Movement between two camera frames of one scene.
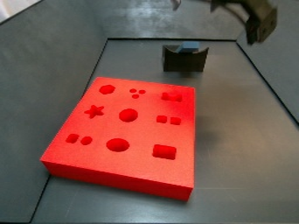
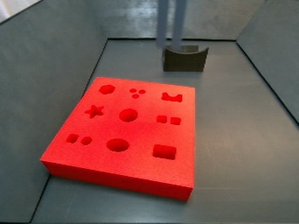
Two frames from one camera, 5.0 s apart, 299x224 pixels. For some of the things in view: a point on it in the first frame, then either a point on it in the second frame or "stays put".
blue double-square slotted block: (188, 47) -> (178, 28)
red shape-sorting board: (130, 139) stays put
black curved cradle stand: (182, 62) stays put
